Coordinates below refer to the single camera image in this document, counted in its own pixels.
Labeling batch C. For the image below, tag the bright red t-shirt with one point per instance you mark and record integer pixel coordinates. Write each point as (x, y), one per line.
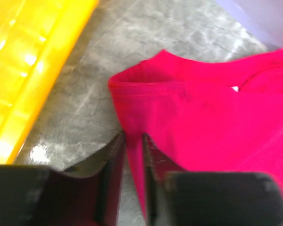
(203, 116)

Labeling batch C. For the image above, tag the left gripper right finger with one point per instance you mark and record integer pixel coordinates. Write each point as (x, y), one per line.
(156, 166)

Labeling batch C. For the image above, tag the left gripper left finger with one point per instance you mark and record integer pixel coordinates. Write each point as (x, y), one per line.
(105, 166)

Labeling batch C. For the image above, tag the yellow plastic tray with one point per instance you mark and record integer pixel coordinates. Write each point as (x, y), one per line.
(36, 38)

